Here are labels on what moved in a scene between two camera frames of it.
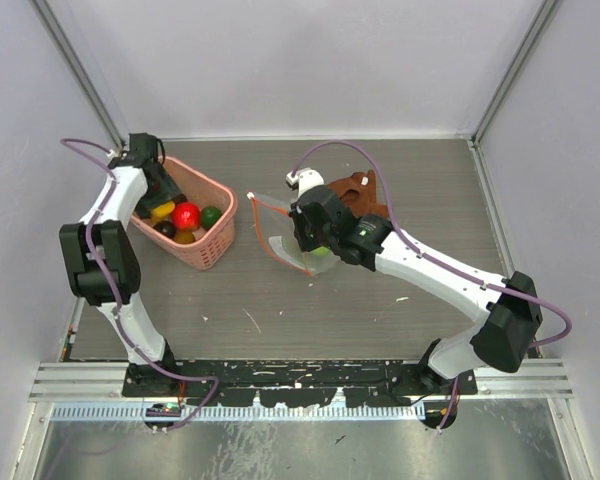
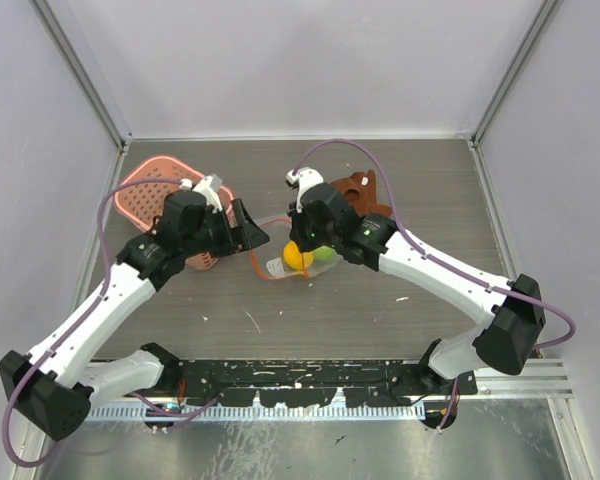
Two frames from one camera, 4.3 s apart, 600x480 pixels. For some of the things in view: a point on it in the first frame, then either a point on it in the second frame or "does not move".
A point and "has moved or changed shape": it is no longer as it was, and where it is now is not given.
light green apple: x=321 y=252 does not move
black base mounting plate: x=293 y=383 does not move
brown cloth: x=360 y=192 does not move
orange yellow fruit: x=163 y=209 has moved or changed shape
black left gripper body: x=160 y=192 -> x=217 y=237
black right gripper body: x=308 y=236 does not move
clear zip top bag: x=279 y=233 -> x=267 y=258
